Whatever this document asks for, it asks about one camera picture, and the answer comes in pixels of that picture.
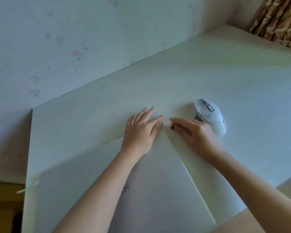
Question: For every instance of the person's right hand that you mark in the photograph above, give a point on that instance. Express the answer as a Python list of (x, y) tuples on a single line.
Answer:
[(200, 137)]

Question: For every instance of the person's left hand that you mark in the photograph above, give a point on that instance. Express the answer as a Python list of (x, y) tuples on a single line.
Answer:
[(138, 135)]

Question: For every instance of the person's right thumb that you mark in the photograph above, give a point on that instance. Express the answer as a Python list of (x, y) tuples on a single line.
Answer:
[(179, 128)]

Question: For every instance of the person's left little finger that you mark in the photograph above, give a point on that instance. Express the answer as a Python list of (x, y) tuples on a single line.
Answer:
[(130, 124)]

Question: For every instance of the person's left middle finger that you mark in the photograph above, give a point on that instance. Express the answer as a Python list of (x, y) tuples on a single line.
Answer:
[(148, 114)]

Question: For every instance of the person's left thumb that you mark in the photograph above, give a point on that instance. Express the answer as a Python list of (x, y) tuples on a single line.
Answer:
[(157, 129)]

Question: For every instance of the white laptop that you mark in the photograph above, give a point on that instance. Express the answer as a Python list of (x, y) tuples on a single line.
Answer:
[(160, 191)]

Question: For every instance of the person's left forearm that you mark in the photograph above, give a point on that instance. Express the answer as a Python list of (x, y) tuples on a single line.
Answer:
[(104, 191)]

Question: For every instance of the person's right forearm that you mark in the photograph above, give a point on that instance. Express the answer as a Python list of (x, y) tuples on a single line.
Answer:
[(252, 189)]

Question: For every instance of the white computer mouse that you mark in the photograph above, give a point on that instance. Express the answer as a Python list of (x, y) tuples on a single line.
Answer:
[(214, 118)]

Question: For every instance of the person's bare leg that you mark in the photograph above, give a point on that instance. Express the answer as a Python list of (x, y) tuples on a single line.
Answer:
[(237, 222)]

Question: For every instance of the brown patterned curtain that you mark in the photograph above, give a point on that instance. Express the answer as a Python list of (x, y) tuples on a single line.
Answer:
[(278, 21)]

